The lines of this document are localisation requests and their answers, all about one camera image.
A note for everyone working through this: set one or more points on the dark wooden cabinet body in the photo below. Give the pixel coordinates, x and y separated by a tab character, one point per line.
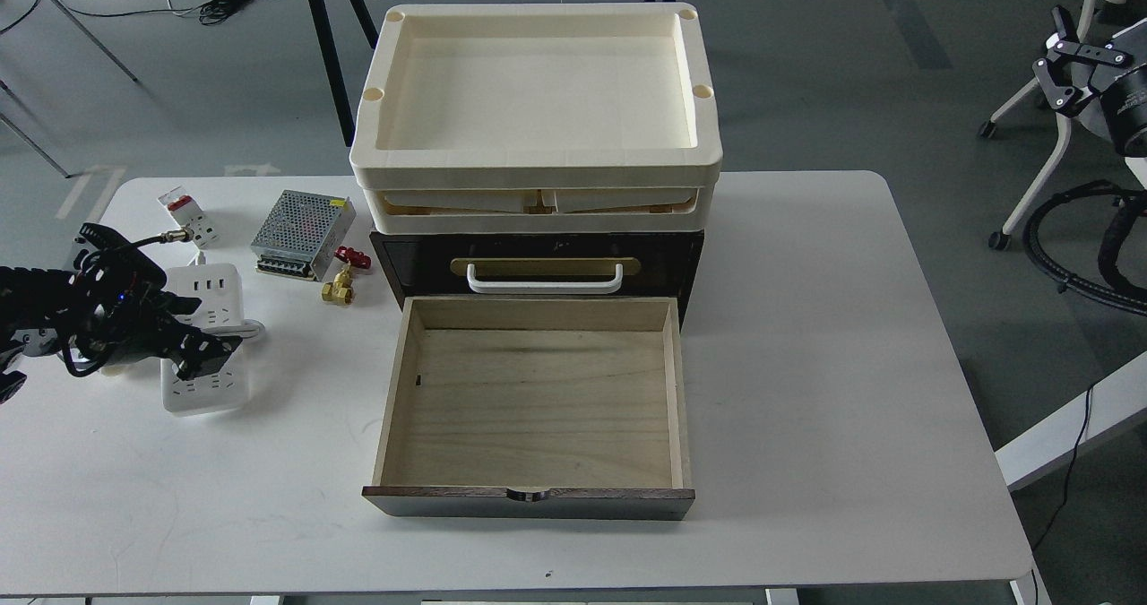
427	273

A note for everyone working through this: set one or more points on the white office chair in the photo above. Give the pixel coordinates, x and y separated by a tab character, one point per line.
1061	95

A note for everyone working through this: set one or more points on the brass valve red handle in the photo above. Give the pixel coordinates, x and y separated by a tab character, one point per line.
340	289

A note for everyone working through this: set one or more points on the white drawer handle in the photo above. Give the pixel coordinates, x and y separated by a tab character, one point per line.
544	287

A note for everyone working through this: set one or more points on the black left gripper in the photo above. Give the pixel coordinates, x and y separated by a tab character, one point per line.
136	321

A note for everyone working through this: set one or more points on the cream plastic stacked tray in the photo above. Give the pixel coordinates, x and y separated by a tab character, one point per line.
538	118

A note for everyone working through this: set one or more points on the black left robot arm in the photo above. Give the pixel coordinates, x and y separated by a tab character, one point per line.
34	306

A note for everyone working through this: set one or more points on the white red circuit breaker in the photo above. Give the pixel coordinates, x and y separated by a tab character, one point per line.
190	217

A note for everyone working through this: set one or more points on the white power strip with cable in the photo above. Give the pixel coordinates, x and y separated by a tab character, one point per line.
221	313

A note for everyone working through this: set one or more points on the metal mesh power supply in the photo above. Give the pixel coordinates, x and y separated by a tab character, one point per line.
301	233

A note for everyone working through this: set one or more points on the white pvc pipe fitting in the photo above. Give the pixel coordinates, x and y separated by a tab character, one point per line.
112	370

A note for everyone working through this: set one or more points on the open wooden drawer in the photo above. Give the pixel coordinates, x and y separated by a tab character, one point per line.
534	407

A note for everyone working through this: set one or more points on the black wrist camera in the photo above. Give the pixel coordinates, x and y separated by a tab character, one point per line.
100	248

